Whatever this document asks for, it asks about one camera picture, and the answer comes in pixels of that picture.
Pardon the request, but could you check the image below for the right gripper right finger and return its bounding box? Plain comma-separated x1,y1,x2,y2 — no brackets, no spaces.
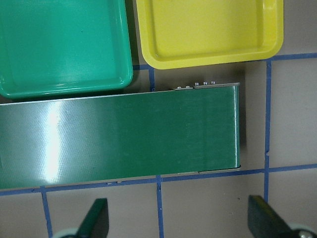
248,195,297,238

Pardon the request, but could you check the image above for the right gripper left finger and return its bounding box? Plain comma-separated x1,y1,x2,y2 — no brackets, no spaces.
76,198,109,238

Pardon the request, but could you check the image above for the green conveyor belt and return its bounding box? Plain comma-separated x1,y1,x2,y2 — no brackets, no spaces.
0,83,240,189

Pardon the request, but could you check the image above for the green plastic tray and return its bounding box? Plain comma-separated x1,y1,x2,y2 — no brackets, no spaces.
0,0,133,99

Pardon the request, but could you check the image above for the yellow plastic tray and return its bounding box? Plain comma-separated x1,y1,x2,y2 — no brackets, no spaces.
136,0,284,69

